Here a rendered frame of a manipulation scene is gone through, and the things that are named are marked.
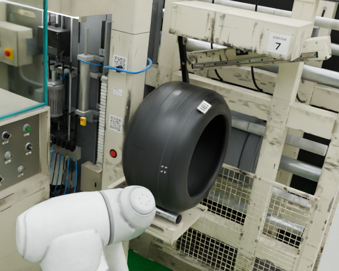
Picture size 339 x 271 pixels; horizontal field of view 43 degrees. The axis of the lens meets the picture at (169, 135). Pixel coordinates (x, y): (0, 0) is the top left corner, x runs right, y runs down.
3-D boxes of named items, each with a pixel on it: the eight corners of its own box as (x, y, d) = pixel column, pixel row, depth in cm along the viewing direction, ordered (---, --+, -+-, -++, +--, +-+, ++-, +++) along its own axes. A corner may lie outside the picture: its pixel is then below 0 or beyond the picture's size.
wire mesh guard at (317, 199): (149, 241, 272) (161, 142, 244) (151, 239, 273) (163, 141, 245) (286, 308, 233) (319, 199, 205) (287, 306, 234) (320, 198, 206)
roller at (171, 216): (120, 194, 211) (114, 197, 207) (121, 186, 209) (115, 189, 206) (181, 222, 196) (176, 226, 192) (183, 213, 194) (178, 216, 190)
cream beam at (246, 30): (167, 34, 204) (170, 2, 198) (191, 29, 224) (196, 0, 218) (290, 62, 178) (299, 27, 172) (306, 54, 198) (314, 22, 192)
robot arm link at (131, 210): (135, 195, 118) (87, 204, 111) (158, 169, 103) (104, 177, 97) (148, 242, 113) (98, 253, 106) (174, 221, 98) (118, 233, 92)
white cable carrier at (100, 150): (96, 164, 220) (101, 75, 201) (102, 161, 224) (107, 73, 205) (103, 168, 218) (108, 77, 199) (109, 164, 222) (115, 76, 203)
